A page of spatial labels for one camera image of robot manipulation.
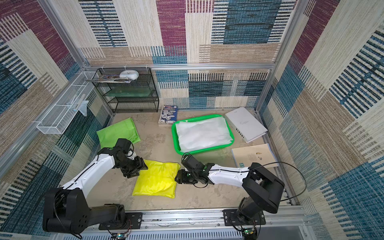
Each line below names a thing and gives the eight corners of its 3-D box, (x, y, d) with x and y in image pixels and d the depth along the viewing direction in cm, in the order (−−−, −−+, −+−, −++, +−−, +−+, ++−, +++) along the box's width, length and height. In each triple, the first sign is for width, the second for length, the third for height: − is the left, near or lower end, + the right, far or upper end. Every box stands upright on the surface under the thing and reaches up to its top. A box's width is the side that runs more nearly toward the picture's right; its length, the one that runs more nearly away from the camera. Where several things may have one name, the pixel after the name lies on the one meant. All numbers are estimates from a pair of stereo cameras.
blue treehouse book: (160, 124, 114) (159, 121, 111) (163, 108, 125) (162, 105, 122) (176, 124, 114) (176, 121, 111) (178, 108, 125) (177, 105, 122)
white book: (246, 143, 102) (248, 140, 99) (222, 116, 118) (223, 113, 115) (266, 133, 107) (268, 130, 104) (240, 109, 123) (242, 105, 120)
